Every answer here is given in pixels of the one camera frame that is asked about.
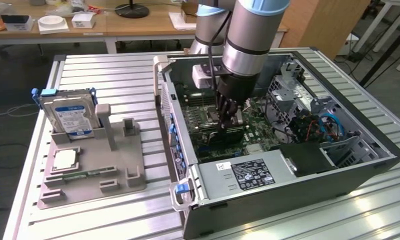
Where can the small white box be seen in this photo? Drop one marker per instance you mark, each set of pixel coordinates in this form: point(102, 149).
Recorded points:
point(83, 21)

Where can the white square base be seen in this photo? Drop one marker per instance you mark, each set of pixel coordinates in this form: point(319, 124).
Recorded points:
point(53, 30)

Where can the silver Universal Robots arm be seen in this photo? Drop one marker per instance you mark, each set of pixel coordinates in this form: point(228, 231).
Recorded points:
point(250, 32)

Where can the clear plastic bag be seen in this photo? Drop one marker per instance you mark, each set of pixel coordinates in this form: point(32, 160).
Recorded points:
point(60, 10)

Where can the black RAM slot bank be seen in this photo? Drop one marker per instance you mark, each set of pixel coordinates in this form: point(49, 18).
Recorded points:
point(196, 96)
point(203, 129)

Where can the green motherboard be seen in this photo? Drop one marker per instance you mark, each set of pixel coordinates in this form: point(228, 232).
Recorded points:
point(260, 135)

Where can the hard disk with blue caddy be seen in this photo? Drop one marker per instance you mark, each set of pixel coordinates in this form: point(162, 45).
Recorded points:
point(69, 117)

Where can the black graphics card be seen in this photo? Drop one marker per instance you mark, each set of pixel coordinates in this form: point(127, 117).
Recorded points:
point(227, 140)

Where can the open black PC case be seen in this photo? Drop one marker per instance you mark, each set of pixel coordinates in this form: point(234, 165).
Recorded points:
point(287, 200)

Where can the blue case latch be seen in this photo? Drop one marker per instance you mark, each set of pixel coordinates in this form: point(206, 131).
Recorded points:
point(182, 188)

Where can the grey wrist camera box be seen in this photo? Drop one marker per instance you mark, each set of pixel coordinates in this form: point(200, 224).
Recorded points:
point(202, 78)

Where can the silver CPU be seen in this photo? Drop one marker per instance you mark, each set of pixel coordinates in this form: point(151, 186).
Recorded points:
point(64, 160)

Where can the white box with phone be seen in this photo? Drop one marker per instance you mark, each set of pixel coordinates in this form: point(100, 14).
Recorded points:
point(17, 23)

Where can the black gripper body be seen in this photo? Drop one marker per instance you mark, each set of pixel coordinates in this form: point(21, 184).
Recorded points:
point(236, 86)

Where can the white table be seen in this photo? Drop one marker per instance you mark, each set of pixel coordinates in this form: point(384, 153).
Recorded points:
point(383, 15)

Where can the silver power supply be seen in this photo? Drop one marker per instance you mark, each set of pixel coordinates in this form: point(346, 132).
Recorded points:
point(220, 180)

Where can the silver chipset heatsink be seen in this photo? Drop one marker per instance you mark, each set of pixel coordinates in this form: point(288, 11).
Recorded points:
point(256, 149)

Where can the grey parts rack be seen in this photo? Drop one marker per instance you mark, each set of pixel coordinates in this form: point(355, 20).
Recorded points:
point(96, 190)

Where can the brown cardboard box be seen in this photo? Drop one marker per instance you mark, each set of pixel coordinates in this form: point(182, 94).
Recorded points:
point(190, 10)

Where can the black lamp base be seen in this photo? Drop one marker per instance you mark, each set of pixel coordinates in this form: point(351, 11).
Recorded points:
point(131, 11)

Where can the silver perforated bay bracket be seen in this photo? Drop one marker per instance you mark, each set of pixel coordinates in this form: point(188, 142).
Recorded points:
point(350, 152)

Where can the white floor box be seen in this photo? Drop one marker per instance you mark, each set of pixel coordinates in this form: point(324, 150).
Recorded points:
point(348, 46)

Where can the silver disk bay cage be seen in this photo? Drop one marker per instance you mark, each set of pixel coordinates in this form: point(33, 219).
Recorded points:
point(287, 100)

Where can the black slanted pole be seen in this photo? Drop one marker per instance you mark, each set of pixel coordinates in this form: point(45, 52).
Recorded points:
point(387, 50)

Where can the green RAM stick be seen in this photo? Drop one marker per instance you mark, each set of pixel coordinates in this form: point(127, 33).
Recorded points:
point(82, 174)

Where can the black plastic shroud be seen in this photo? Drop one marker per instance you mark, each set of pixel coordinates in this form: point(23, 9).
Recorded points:
point(307, 160)

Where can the silver socket cover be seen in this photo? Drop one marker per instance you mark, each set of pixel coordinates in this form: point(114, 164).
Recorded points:
point(248, 105)

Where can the white paper stack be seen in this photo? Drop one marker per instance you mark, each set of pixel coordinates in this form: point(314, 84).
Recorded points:
point(182, 23)

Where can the wooden cabinet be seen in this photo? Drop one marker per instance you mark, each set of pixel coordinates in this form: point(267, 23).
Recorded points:
point(320, 25)

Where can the CPU socket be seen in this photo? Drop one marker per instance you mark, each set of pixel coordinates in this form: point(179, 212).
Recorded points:
point(210, 115)

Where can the white round dish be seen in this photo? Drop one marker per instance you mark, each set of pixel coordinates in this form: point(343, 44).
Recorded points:
point(52, 20)

